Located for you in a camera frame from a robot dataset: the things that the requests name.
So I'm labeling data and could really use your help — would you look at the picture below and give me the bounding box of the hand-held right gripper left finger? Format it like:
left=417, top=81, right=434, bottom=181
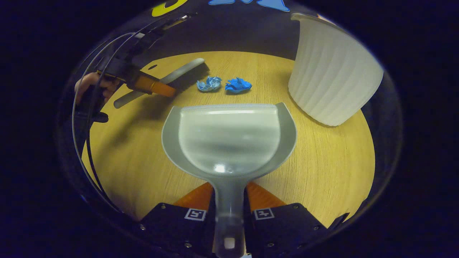
left=138, top=182, right=217, bottom=258

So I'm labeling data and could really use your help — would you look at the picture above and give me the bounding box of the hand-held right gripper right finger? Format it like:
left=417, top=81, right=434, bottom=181
left=244, top=181, right=350, bottom=258

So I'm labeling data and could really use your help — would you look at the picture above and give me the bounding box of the small white broom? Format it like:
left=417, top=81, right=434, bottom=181
left=114, top=58, right=210, bottom=109

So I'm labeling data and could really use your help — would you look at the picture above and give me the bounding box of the light blue paper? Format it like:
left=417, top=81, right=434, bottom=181
left=197, top=76, right=222, bottom=92

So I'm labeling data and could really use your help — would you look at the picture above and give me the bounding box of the grey plastic dustpan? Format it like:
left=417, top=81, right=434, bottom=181
left=161, top=102, right=298, bottom=258

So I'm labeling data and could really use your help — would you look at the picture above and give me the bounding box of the white ribbed garbage bin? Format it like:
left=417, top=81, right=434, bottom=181
left=288, top=13, right=384, bottom=126

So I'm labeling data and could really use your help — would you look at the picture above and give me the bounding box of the wooden desktop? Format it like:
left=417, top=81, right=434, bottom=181
left=82, top=51, right=376, bottom=228

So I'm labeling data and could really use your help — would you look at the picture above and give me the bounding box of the black backdrop cloth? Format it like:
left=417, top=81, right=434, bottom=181
left=142, top=0, right=345, bottom=61

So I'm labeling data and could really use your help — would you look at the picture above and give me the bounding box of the black cable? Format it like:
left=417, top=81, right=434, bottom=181
left=85, top=20, right=165, bottom=201
left=71, top=32, right=122, bottom=214

